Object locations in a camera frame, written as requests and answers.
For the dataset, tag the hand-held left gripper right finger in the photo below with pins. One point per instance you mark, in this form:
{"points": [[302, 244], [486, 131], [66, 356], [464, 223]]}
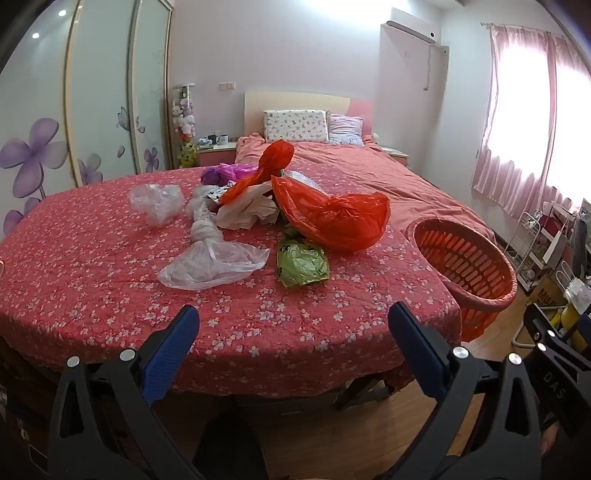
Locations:
{"points": [[418, 346]]}

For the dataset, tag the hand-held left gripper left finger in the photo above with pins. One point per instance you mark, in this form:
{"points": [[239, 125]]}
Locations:
{"points": [[173, 350]]}

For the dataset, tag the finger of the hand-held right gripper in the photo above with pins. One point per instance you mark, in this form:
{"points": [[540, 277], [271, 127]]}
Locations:
{"points": [[542, 330]]}

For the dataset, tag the orange plastic laundry basket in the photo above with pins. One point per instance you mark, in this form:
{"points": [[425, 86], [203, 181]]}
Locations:
{"points": [[466, 272]]}

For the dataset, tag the green plastic bag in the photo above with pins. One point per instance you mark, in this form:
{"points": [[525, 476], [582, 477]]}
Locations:
{"points": [[301, 265]]}

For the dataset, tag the black spotted clear plastic bag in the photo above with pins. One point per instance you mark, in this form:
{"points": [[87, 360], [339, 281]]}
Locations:
{"points": [[213, 193]]}

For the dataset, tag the white paper bag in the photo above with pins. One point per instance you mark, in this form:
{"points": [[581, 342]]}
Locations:
{"points": [[575, 286]]}

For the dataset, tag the folding table leg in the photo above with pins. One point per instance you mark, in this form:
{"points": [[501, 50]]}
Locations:
{"points": [[360, 392]]}

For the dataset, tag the knotted clear plastic bag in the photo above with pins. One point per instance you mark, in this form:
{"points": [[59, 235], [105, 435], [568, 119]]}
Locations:
{"points": [[210, 261]]}

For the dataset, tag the crumpled clear plastic bag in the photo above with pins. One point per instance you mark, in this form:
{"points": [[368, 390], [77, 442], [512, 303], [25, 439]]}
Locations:
{"points": [[154, 201]]}

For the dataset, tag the large orange plastic bag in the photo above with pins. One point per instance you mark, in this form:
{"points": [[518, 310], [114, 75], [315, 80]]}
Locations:
{"points": [[332, 214]]}

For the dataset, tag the white plastic bag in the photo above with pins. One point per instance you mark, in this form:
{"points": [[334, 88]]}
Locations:
{"points": [[242, 210]]}

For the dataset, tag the bed with salmon duvet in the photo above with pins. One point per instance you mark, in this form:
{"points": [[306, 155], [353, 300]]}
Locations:
{"points": [[369, 170]]}

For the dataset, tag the purple plastic bag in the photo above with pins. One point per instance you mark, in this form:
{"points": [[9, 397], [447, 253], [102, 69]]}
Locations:
{"points": [[221, 173]]}

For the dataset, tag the pink nightstand with mugs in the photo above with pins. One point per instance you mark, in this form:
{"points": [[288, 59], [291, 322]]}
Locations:
{"points": [[216, 154]]}

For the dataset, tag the pink curtain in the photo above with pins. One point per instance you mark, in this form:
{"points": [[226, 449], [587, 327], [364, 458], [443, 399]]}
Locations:
{"points": [[521, 124]]}

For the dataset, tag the knotted red plastic bag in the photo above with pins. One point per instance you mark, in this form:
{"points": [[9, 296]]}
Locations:
{"points": [[272, 159]]}

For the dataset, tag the striped lilac pillow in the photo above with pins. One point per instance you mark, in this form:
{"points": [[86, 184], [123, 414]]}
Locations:
{"points": [[345, 129]]}

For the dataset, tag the hanging plush toys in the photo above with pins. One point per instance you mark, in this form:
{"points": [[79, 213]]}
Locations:
{"points": [[183, 113]]}

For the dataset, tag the floral white pillow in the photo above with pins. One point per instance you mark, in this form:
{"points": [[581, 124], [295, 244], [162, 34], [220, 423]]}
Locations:
{"points": [[295, 125]]}

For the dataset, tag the wardrobe with purple flowers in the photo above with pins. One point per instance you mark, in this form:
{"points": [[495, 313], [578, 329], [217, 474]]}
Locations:
{"points": [[92, 92]]}

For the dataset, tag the cream and pink headboard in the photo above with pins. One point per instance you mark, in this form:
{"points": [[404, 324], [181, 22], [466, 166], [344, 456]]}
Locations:
{"points": [[295, 100]]}

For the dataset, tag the air conditioner pipe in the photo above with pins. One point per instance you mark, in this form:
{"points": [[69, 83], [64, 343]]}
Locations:
{"points": [[428, 67]]}

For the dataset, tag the white air conditioner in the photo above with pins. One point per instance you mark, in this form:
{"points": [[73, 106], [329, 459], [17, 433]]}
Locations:
{"points": [[411, 31]]}

